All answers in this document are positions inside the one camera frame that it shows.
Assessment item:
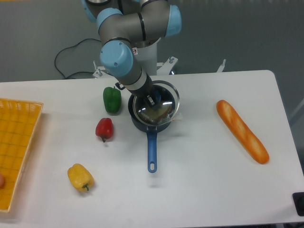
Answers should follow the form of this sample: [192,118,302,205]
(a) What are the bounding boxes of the glass pot lid blue knob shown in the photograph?
[131,80,180,126]

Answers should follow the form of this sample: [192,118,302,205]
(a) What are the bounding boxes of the bread slice in pot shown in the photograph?
[137,105,172,124]

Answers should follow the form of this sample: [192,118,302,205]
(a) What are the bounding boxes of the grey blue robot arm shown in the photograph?
[82,0,182,107]

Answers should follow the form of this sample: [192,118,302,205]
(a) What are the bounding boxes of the yellow bell pepper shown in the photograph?
[67,163,95,192]

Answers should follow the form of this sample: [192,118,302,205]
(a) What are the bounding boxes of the yellow woven basket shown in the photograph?
[0,98,44,213]

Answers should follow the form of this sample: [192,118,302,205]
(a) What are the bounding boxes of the red bell pepper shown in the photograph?
[95,118,114,142]

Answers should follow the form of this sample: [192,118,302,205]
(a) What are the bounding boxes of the blue saucepan with handle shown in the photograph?
[128,95,177,173]

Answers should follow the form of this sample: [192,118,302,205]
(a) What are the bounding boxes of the orange baguette bread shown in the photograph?
[216,100,270,164]

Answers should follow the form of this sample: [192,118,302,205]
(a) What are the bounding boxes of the black cable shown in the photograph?
[54,38,103,79]

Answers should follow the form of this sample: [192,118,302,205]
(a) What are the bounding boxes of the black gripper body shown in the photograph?
[124,75,154,98]

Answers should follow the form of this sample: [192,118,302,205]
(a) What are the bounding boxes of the black device at corner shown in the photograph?
[292,192,304,217]

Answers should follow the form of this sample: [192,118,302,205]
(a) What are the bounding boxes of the green bell pepper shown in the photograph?
[103,87,122,114]

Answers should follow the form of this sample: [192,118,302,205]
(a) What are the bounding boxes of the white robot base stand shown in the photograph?
[132,38,178,76]

